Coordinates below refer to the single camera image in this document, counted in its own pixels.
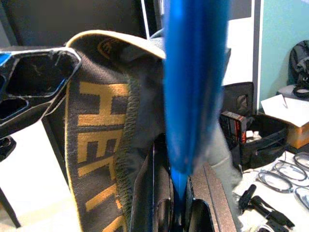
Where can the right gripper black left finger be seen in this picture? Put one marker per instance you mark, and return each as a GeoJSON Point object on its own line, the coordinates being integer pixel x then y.
{"type": "Point", "coordinates": [149, 198]}

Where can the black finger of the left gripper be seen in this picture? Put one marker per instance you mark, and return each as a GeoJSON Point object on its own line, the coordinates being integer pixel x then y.
{"type": "Point", "coordinates": [6, 148]}
{"type": "Point", "coordinates": [62, 58]}

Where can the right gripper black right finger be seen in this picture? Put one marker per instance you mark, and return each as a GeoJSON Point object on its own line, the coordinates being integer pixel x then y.
{"type": "Point", "coordinates": [212, 205]}

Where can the blue garment yellow HELLO waistband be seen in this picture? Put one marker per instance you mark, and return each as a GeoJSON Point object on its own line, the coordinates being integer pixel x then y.
{"type": "Point", "coordinates": [101, 120]}

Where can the blue taped plastic hanger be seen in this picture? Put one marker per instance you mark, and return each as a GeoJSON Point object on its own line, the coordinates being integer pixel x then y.
{"type": "Point", "coordinates": [193, 84]}

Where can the black clamp tool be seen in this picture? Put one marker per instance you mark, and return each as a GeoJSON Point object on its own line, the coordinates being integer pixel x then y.
{"type": "Point", "coordinates": [265, 210]}

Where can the black fabric equipment bag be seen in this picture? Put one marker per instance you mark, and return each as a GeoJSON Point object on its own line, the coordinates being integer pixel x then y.
{"type": "Point", "coordinates": [260, 145]}

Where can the red and black box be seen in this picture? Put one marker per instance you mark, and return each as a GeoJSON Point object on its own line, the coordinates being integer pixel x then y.
{"type": "Point", "coordinates": [233, 125]}

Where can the cardboard box with white flaps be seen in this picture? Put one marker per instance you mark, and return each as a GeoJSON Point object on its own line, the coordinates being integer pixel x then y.
{"type": "Point", "coordinates": [285, 111]}

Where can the black backpack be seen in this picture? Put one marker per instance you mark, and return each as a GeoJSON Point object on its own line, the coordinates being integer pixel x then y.
{"type": "Point", "coordinates": [300, 67]}

